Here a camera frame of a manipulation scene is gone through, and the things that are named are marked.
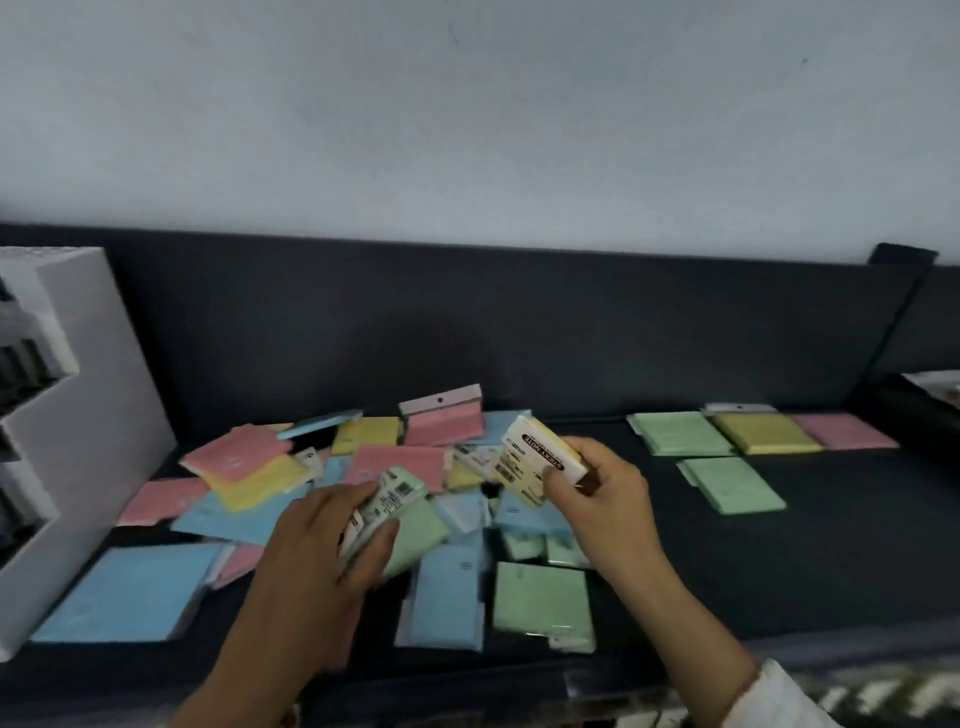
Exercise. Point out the white paper item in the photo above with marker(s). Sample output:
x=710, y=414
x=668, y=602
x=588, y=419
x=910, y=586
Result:
x=936, y=384

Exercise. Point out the yellow sticky note packet with label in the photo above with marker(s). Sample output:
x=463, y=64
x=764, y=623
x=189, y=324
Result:
x=536, y=448

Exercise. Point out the white sleeve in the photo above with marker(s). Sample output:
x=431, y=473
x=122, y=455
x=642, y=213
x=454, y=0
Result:
x=780, y=701

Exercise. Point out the person's left thumb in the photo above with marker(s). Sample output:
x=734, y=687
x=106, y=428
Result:
x=375, y=556

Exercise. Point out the green sticky note packet with barcode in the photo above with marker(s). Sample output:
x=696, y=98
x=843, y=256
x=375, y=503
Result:
x=420, y=526

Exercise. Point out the black shelf divider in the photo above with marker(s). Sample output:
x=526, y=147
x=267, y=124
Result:
x=896, y=300

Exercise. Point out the person's right thumb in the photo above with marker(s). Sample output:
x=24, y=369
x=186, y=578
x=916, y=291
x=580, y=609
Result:
x=562, y=487

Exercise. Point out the dark shelf back panel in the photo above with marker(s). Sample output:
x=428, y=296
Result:
x=525, y=330

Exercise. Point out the white cardboard display box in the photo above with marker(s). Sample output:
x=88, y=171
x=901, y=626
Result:
x=90, y=420

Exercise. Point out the person's right forearm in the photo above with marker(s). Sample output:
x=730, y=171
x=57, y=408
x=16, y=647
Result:
x=682, y=637

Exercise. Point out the person's right hand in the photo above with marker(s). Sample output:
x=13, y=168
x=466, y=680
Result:
x=607, y=517

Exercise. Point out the person's left forearm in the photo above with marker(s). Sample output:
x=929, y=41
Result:
x=277, y=675

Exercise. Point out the pile of coloured sticky notes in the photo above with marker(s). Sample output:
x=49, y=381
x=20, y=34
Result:
x=247, y=457

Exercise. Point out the pink sticky note packet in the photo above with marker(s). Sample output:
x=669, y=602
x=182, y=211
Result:
x=847, y=431

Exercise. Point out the black white striped item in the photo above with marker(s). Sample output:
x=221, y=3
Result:
x=892, y=697

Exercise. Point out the person's left hand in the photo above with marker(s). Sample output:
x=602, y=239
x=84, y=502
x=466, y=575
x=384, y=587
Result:
x=311, y=555

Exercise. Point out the white sticky note packet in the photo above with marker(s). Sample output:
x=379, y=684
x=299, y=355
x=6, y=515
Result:
x=739, y=409

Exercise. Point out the clear shelf edge rail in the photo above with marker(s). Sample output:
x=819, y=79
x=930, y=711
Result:
x=600, y=697

